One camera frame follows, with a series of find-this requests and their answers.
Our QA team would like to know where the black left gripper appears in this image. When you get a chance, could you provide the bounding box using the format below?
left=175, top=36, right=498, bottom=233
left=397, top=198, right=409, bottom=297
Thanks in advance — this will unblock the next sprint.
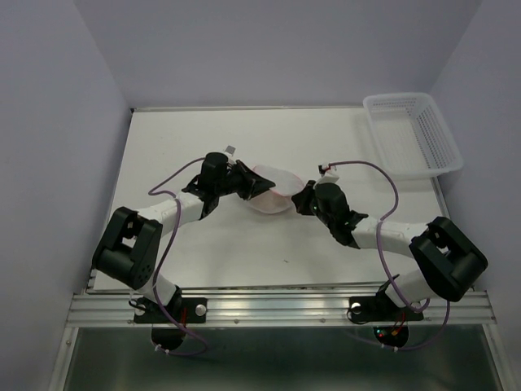
left=215, top=160, right=274, bottom=200

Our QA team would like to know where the white mesh laundry bag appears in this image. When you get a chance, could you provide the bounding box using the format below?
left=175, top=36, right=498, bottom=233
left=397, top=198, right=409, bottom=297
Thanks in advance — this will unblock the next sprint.
left=247, top=165, right=304, bottom=214

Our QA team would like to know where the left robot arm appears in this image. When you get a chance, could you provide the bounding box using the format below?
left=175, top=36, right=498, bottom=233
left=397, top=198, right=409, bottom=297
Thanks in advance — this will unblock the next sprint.
left=92, top=152, right=275, bottom=321

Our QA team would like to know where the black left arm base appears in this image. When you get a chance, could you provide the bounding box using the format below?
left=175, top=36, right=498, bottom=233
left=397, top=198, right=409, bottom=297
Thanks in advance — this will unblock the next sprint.
left=128, top=297, right=208, bottom=325

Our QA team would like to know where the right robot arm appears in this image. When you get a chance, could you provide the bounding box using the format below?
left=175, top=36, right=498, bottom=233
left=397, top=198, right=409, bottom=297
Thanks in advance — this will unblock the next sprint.
left=291, top=181, right=488, bottom=318

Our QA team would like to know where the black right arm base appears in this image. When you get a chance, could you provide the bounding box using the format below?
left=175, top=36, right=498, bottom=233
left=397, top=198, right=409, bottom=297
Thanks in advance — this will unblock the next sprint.
left=347, top=282, right=424, bottom=325

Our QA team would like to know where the white perforated plastic basket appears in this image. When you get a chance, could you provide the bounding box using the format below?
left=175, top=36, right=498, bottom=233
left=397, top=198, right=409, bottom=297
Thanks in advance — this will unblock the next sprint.
left=363, top=92, right=464, bottom=179

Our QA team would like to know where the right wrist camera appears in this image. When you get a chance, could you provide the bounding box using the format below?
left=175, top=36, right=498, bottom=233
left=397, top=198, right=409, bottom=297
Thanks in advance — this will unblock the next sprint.
left=317, top=163, right=339, bottom=185

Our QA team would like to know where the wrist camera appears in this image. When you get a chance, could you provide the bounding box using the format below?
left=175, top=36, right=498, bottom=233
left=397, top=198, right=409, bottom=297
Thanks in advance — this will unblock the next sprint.
left=317, top=163, right=339, bottom=185
left=225, top=145, right=236, bottom=156

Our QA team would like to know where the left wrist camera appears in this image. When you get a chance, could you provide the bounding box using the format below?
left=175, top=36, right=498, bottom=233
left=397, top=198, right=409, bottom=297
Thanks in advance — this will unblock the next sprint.
left=225, top=145, right=236, bottom=156

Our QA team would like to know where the aluminium mounting rail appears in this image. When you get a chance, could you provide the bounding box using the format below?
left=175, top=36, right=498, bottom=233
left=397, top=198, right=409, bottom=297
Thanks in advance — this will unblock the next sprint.
left=64, top=284, right=500, bottom=327

